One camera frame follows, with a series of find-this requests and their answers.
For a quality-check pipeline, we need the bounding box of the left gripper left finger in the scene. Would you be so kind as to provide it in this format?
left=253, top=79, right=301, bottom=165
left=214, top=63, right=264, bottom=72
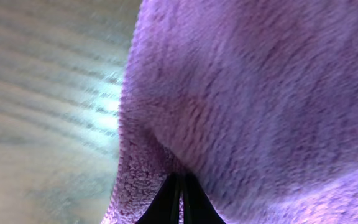
left=135, top=173, right=181, bottom=224

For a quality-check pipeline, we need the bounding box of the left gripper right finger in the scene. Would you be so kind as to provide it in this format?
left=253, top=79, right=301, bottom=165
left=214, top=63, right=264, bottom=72
left=182, top=173, right=226, bottom=224

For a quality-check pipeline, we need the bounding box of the purple microfiber cloth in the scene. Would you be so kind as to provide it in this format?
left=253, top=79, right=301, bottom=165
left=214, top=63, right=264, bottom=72
left=103, top=0, right=358, bottom=223

